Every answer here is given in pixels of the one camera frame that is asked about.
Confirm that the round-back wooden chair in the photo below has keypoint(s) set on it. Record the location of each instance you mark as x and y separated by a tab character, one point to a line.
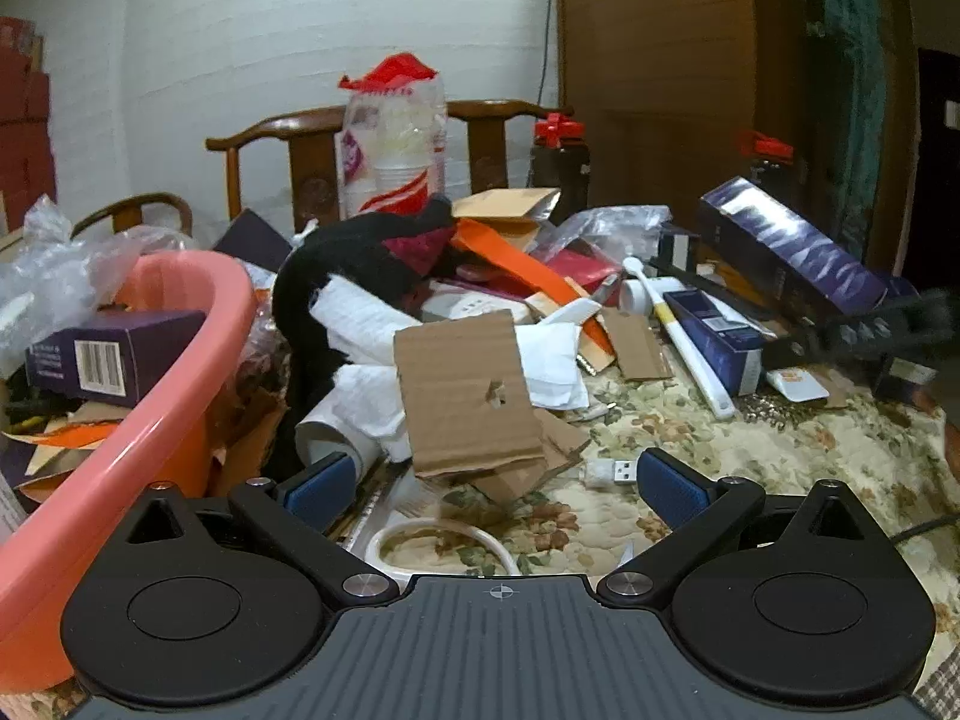
142	202

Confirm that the clear tape roll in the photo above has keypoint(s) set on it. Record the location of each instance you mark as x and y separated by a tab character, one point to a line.
390	536

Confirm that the rolled white paper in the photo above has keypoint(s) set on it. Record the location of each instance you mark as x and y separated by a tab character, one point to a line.
360	315

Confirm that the dark blue box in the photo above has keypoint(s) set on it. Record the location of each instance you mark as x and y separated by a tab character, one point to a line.
724	349

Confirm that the teal hanging cloth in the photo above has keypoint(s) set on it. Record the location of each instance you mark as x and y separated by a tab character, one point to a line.
855	90

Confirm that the white socket box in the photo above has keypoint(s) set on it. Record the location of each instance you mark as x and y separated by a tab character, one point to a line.
472	307

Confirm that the white USB stick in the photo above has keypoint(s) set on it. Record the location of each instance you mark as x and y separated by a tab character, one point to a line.
609	472

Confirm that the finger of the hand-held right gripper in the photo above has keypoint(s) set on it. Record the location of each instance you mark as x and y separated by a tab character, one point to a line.
885	330

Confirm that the small cardboard piece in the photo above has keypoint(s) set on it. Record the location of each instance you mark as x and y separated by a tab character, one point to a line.
637	349

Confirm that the stack of red boxes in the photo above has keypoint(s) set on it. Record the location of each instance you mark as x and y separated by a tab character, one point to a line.
22	127

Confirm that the small black box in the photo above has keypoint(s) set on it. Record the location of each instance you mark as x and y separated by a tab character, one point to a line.
679	244

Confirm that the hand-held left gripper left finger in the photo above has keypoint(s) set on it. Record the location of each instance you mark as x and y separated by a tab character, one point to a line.
322	486

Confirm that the white wall switch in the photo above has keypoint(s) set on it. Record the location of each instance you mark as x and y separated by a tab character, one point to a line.
954	114

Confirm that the floral cloth covered desktop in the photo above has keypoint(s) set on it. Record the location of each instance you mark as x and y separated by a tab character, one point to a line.
787	465

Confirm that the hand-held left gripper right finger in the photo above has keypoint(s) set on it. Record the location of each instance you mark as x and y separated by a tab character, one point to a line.
671	491

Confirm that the white and orange card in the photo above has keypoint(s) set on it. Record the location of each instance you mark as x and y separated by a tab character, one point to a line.
796	384

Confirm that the purple barcode box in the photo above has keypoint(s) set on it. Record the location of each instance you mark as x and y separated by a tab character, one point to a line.
112	352

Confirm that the black and red garment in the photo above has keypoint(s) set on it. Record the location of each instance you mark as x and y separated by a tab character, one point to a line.
337	262

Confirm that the pink plastic basin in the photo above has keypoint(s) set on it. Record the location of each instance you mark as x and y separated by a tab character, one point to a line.
172	420

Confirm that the wooden slat-back chair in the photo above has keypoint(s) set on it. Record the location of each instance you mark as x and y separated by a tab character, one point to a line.
315	157

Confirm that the crumpled clear plastic bag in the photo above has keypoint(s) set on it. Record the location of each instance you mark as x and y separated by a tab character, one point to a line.
52	270

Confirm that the bag of paper cups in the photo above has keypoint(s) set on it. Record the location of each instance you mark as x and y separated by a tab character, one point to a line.
394	142

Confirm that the white cylindrical tube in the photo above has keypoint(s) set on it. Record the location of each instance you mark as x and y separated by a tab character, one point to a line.
645	294

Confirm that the dark bottle red cap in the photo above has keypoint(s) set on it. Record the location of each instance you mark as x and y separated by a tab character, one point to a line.
769	161
559	165

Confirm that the dark purple box lid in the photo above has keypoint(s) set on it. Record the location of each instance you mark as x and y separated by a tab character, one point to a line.
251	240

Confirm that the large purple patterned box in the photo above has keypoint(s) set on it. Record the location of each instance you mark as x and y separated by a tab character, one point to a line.
795	247

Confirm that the brown paper envelope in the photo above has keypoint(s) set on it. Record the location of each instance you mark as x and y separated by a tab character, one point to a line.
502	204

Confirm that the large cardboard piece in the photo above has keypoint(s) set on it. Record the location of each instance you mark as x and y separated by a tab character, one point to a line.
465	390

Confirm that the red packet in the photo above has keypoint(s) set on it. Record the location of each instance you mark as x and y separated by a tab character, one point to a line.
581	268

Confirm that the white crumpled tissue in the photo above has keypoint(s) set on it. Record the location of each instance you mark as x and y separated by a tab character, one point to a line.
371	409

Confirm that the orange paper scraps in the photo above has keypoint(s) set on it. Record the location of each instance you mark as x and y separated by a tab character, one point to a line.
67	435

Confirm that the wooden door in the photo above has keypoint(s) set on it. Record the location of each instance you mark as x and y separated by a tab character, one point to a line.
660	67

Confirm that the clear plastic wrapper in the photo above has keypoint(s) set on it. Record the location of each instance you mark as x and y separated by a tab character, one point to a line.
607	229

